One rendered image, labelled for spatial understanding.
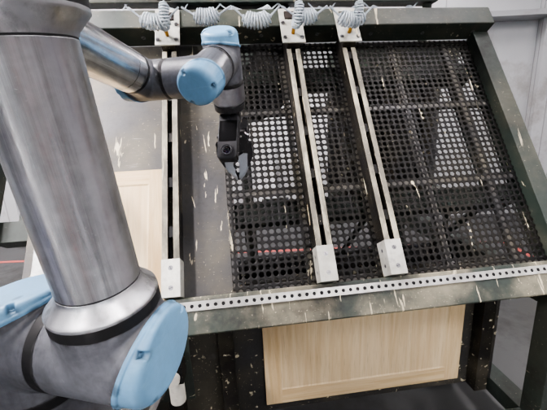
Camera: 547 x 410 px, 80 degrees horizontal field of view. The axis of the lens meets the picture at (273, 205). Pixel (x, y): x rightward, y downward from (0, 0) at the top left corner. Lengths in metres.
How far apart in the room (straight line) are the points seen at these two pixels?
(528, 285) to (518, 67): 4.45
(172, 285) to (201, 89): 0.70
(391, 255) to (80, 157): 1.07
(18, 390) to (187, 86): 0.49
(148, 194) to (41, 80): 1.01
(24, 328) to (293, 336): 1.15
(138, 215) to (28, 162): 0.97
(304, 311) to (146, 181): 0.74
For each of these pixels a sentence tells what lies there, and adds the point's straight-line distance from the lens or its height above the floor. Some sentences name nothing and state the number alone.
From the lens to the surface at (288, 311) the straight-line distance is 1.14.
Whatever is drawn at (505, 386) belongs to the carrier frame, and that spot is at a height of 0.18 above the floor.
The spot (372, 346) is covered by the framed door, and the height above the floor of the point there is 0.48.
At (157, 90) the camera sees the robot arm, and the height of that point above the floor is 1.52.
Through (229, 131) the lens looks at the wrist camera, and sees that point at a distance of 0.76.
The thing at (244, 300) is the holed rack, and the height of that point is 0.89.
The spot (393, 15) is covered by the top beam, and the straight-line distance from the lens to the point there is 1.82.
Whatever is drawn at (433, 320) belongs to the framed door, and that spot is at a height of 0.58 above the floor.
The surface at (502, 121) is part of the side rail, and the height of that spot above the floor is 1.41.
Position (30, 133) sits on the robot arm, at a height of 1.45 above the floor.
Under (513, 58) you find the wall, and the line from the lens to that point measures 5.67.
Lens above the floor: 1.45
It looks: 14 degrees down
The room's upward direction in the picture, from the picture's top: 3 degrees counter-clockwise
